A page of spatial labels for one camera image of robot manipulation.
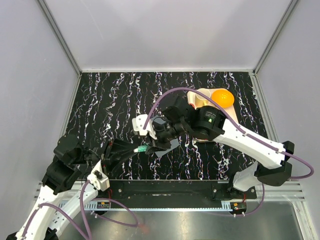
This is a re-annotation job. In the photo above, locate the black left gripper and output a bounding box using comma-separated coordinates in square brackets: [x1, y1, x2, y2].
[72, 137, 139, 175]

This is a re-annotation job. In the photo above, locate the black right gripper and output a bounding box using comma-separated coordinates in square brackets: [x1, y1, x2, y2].
[144, 118, 188, 153]

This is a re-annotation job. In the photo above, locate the white green glue stick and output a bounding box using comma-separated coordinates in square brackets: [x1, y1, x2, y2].
[133, 145, 148, 153]

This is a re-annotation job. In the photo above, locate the grey paper envelope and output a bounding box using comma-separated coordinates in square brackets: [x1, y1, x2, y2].
[149, 114, 180, 159]

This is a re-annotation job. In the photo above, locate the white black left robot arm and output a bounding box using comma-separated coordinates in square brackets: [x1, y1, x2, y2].
[7, 134, 139, 240]

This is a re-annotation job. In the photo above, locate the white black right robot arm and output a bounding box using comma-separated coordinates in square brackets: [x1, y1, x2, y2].
[136, 96, 295, 199]

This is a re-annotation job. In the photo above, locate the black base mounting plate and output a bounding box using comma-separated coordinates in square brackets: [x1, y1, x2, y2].
[99, 179, 257, 209]

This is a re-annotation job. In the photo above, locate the cream yellow cup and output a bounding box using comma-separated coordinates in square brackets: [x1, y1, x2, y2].
[195, 88, 211, 108]

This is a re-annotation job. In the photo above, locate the strawberry pattern tray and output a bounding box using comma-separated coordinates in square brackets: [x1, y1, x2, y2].
[187, 91, 239, 143]

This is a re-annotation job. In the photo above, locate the orange bowl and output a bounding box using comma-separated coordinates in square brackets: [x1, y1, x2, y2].
[211, 89, 235, 108]

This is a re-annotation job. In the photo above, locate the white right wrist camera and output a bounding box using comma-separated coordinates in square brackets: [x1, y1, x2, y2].
[131, 114, 157, 140]

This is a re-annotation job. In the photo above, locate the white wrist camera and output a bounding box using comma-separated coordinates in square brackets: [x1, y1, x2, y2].
[87, 170, 110, 192]
[131, 114, 157, 140]

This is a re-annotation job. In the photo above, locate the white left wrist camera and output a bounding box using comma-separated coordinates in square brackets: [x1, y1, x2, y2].
[87, 170, 110, 192]

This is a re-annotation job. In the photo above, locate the white slotted cable duct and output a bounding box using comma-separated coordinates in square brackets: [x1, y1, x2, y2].
[84, 200, 110, 212]

